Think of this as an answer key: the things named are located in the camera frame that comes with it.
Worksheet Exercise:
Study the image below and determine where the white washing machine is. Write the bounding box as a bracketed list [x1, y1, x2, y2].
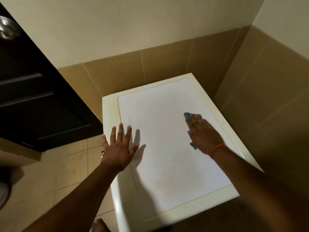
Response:
[102, 73, 264, 232]

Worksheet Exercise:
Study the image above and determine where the person's bare foot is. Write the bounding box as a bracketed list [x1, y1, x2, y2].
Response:
[91, 218, 112, 232]

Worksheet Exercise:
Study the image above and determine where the person's left hand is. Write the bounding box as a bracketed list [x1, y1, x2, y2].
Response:
[101, 123, 140, 172]

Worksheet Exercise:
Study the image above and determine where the silver door knob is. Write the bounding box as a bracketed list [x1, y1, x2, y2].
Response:
[0, 16, 21, 40]

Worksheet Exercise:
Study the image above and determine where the person's right forearm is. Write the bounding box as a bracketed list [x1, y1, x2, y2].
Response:
[212, 145, 309, 232]

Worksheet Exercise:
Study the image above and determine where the red wristband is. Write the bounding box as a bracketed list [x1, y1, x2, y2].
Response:
[209, 143, 226, 159]

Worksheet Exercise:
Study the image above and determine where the person's left forearm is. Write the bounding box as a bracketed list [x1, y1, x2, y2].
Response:
[23, 162, 121, 232]

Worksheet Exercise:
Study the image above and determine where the blue cleaning cloth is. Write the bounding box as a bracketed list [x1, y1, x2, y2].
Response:
[184, 112, 203, 151]

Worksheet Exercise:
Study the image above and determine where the dark wooden door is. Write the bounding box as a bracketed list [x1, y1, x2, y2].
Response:
[0, 2, 104, 153]

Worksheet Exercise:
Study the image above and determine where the person's right hand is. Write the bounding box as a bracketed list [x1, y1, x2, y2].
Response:
[185, 114, 226, 158]

